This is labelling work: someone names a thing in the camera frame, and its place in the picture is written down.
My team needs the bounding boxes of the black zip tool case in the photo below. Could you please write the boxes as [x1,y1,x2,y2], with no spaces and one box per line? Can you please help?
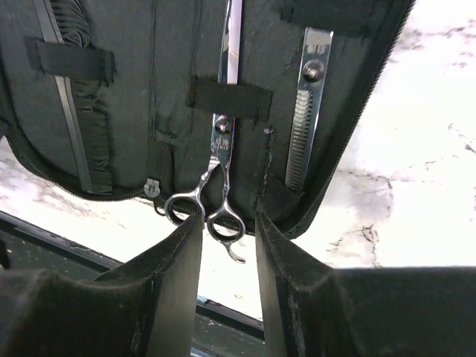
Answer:
[1,1,413,239]

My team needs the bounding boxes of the black hair comb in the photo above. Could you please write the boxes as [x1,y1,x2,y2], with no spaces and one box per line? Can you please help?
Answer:
[25,1,115,194]

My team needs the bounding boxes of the silver scissors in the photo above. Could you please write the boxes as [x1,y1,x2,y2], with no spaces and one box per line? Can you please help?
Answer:
[164,1,245,264]
[285,27,333,192]

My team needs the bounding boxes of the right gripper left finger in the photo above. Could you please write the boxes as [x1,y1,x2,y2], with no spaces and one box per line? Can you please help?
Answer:
[1,215,203,356]

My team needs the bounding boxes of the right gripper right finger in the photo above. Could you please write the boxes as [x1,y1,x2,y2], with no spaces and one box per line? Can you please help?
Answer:
[255,213,475,356]

